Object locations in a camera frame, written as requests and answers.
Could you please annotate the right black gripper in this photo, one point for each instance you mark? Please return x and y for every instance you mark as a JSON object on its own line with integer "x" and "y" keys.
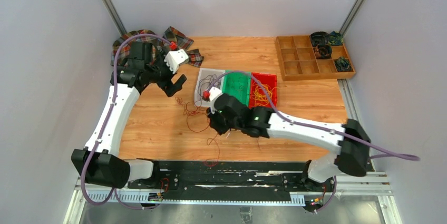
{"x": 212, "y": 117}

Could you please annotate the aluminium frame rail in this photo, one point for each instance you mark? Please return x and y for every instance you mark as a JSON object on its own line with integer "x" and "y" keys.
{"x": 368, "y": 199}

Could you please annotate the white plastic bin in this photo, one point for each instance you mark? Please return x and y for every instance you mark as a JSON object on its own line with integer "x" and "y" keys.
{"x": 205, "y": 78}

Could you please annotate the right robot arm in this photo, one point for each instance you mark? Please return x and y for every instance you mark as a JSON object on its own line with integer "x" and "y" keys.
{"x": 347, "y": 143}

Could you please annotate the wooden compartment tray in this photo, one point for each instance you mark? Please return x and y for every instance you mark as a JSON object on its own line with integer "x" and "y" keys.
{"x": 297, "y": 60}

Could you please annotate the green coil top right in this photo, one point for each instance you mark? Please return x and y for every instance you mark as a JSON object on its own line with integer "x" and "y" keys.
{"x": 335, "y": 39}

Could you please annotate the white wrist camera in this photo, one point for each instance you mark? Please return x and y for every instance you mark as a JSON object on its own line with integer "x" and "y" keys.
{"x": 174, "y": 59}
{"x": 210, "y": 96}

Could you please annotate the green coil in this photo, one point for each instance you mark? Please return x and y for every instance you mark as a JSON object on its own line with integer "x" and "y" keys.
{"x": 335, "y": 39}
{"x": 343, "y": 64}

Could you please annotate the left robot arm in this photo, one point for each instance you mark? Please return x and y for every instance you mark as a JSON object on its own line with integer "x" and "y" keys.
{"x": 98, "y": 163}

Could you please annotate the red plastic bin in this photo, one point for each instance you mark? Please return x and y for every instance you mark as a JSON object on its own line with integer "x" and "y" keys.
{"x": 259, "y": 94}

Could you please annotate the dark coil middle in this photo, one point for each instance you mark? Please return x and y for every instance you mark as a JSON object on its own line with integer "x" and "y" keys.
{"x": 323, "y": 52}

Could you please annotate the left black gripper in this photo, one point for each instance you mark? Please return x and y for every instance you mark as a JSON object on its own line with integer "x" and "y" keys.
{"x": 170, "y": 88}

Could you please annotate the green coil lower right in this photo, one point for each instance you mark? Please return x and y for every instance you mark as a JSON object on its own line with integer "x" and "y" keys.
{"x": 343, "y": 64}

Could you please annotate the plaid cloth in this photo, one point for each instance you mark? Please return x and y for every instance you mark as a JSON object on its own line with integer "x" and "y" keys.
{"x": 171, "y": 34}

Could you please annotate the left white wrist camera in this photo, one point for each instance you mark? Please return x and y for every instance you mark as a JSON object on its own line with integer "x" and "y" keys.
{"x": 174, "y": 59}

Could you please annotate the green plastic bin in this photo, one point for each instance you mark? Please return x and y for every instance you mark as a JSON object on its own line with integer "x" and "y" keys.
{"x": 237, "y": 85}

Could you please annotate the black coil top left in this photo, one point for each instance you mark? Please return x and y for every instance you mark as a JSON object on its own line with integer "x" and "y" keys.
{"x": 319, "y": 38}

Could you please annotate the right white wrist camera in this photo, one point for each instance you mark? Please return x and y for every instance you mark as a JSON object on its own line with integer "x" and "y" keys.
{"x": 210, "y": 96}

